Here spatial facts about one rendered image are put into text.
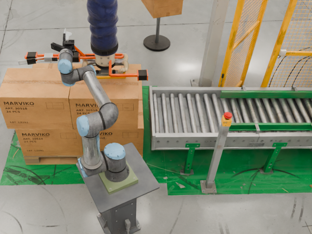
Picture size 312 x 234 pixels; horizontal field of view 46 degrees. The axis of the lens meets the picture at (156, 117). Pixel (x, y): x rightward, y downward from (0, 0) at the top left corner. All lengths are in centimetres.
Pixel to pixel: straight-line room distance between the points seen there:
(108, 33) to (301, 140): 208
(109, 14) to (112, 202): 138
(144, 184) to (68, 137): 109
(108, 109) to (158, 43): 340
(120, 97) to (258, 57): 287
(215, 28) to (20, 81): 213
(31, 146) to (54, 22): 274
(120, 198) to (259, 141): 153
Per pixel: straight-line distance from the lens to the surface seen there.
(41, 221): 367
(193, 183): 385
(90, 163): 259
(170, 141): 347
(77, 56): 318
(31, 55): 325
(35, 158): 396
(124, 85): 336
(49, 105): 337
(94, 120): 215
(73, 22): 605
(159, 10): 491
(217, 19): 421
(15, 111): 349
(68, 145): 375
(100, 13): 284
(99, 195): 284
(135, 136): 361
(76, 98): 326
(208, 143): 355
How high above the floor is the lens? 314
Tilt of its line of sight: 46 degrees down
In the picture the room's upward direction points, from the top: 5 degrees clockwise
